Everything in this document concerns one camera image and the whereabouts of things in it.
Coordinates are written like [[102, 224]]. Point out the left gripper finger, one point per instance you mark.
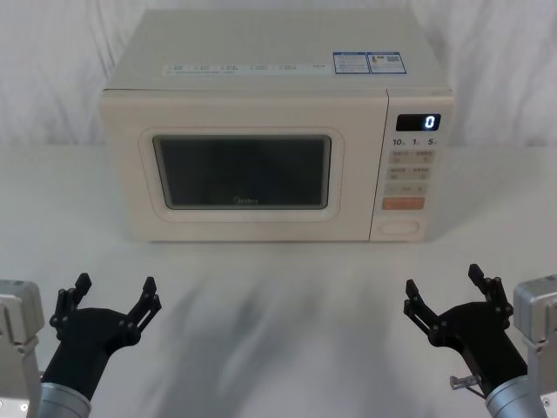
[[143, 305], [65, 305]]

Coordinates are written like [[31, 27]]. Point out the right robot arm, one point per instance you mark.
[[537, 313]]

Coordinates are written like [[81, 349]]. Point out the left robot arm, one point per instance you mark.
[[19, 331]]

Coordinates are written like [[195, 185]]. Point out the oven control panel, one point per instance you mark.
[[409, 174]]

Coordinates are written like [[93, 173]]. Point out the white curtain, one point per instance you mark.
[[56, 65]]

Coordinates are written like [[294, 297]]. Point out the cream microwave oven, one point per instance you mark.
[[243, 109]]

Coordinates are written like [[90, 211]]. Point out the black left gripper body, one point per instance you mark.
[[87, 335]]

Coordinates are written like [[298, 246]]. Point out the white tablecloth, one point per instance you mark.
[[278, 305]]

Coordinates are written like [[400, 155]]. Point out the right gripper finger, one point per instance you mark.
[[420, 309], [494, 296]]

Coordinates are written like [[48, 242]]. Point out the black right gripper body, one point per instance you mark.
[[478, 335]]

